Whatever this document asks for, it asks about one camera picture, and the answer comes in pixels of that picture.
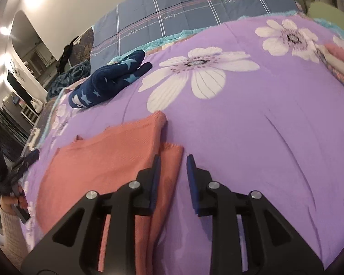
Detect grey plaid pillow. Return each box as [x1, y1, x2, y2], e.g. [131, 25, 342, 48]
[90, 0, 307, 63]

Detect person's left forearm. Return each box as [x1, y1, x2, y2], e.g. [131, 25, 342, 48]
[0, 206, 33, 267]

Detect folded pink garment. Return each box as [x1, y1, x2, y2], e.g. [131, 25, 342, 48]
[324, 43, 344, 63]

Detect green pillow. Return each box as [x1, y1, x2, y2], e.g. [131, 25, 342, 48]
[307, 1, 344, 28]

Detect navy star-print garment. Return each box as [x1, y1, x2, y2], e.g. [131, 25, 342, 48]
[68, 50, 153, 109]

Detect purple floral blanket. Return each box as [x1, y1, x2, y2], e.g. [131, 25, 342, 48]
[23, 14, 344, 270]

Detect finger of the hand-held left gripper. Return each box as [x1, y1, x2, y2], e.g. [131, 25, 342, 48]
[15, 149, 41, 170]

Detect teal fuzzy blanket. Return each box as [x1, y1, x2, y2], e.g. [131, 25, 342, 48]
[47, 60, 92, 102]

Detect folded white garment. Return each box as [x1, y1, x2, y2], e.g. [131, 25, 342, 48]
[318, 47, 344, 77]

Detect dark branch-print pillow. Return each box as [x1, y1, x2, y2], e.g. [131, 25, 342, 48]
[75, 26, 94, 62]

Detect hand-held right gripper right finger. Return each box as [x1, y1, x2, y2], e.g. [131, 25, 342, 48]
[186, 154, 324, 275]

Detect coral long-sleeve shirt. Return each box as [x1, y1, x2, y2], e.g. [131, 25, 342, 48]
[36, 110, 184, 274]

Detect brown patterned sheet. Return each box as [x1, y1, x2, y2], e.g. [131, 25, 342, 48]
[31, 103, 56, 149]

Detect white cat figurine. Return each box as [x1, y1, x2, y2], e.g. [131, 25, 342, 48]
[31, 99, 44, 114]

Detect person's left hand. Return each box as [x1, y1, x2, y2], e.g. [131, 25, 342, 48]
[0, 186, 28, 216]

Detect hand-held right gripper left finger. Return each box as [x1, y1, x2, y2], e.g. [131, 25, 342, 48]
[20, 154, 162, 275]

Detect black garment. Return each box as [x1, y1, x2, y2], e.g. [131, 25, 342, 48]
[56, 36, 81, 73]

